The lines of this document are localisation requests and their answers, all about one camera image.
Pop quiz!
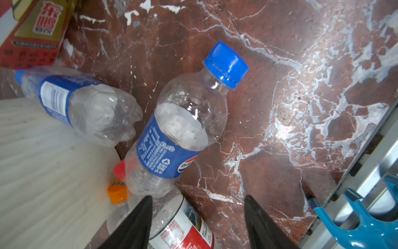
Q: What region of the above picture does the red yellow drink can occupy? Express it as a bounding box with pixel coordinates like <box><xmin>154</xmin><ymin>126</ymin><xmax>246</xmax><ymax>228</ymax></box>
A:
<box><xmin>1</xmin><ymin>0</ymin><xmax>78</xmax><ymax>70</ymax></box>

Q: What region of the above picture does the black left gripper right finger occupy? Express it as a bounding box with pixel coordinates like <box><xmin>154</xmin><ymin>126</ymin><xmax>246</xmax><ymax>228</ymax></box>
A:
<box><xmin>244</xmin><ymin>195</ymin><xmax>299</xmax><ymax>249</ymax></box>

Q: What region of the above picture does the orange label bottle orange cap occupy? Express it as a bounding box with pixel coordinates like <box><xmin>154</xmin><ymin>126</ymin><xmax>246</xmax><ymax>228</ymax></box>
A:
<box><xmin>107</xmin><ymin>181</ymin><xmax>128</xmax><ymax>204</ymax></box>

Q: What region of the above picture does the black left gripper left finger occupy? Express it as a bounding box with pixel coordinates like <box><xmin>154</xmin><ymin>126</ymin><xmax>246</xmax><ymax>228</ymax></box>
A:
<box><xmin>99</xmin><ymin>196</ymin><xmax>153</xmax><ymax>249</ymax></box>

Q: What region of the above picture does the white bin yellow bag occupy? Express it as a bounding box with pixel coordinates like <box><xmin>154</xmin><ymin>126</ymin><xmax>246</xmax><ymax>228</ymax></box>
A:
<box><xmin>1</xmin><ymin>98</ymin><xmax>120</xmax><ymax>249</ymax></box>

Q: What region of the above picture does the teal garden hand rake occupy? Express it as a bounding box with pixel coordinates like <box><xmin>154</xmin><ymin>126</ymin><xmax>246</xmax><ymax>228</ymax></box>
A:
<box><xmin>308</xmin><ymin>188</ymin><xmax>398</xmax><ymax>249</ymax></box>

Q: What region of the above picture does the Pepsi bottle blue cap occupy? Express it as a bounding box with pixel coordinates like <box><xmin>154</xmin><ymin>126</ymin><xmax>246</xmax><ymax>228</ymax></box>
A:
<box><xmin>124</xmin><ymin>42</ymin><xmax>249</xmax><ymax>198</ymax></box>

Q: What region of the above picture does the red label bottle red cap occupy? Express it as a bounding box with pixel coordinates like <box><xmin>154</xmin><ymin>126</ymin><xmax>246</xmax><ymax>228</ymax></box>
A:
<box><xmin>106</xmin><ymin>160</ymin><xmax>221</xmax><ymax>249</ymax></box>

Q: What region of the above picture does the blue label bottle near bin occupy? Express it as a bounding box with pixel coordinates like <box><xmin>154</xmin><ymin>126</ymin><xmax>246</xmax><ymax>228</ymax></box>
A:
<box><xmin>15</xmin><ymin>66</ymin><xmax>143</xmax><ymax>147</ymax></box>

